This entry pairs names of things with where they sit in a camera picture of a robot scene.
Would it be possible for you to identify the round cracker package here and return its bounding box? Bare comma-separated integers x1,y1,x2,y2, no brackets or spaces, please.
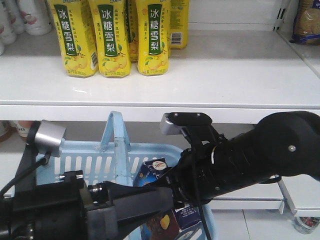
292,0,320,46

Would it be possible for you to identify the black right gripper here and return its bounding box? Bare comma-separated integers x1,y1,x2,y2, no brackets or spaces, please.
159,139,221,205

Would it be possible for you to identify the white pink yogurt bottle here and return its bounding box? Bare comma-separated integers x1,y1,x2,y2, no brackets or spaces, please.
16,0,52,36

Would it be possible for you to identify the yellow pear drink bottle middle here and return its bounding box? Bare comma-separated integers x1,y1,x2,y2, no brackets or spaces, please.
89,0,131,78

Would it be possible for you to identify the yellow pear drink bottle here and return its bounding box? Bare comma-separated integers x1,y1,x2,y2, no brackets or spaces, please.
89,0,131,78
170,0,190,49
48,0,98,78
136,0,171,76

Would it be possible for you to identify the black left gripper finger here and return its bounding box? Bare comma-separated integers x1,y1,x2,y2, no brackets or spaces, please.
88,181,174,238

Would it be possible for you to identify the light blue plastic basket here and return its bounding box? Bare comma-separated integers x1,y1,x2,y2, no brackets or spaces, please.
36,111,216,240

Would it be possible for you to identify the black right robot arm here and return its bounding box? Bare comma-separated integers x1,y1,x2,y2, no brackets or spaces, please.
159,111,320,204

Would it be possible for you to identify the yellow pear drink bottle rear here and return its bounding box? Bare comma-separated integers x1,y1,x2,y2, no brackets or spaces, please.
170,0,190,49

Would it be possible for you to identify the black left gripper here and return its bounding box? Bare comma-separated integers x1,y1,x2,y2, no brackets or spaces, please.
0,171,119,240

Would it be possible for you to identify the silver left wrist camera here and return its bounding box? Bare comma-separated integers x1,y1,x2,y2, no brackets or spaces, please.
34,120,66,158

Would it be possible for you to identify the yellow pear drink bottle right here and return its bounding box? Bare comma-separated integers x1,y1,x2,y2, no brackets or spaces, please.
136,0,171,76

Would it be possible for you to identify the yellow pear drink bottle left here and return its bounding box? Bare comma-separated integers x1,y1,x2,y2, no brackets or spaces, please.
48,0,98,78

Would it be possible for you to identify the white store shelving unit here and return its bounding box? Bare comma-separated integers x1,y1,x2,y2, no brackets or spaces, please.
0,0,320,218

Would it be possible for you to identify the dark blue Chocofella cookie box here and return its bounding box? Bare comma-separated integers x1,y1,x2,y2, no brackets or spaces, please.
133,158,202,240

